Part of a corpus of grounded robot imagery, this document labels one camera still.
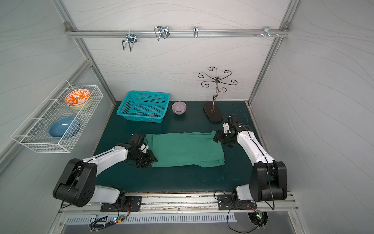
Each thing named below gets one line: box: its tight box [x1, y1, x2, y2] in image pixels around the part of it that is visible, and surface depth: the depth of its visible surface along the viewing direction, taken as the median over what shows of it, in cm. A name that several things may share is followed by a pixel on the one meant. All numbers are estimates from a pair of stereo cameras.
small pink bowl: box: [171, 101, 187, 115], surface depth 113 cm
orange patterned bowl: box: [64, 88, 91, 107], surface depth 75 cm
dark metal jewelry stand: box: [197, 66, 239, 122], surface depth 95 cm
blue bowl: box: [49, 116, 81, 140], surface depth 65 cm
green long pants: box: [146, 130, 225, 168], surface depth 92 cm
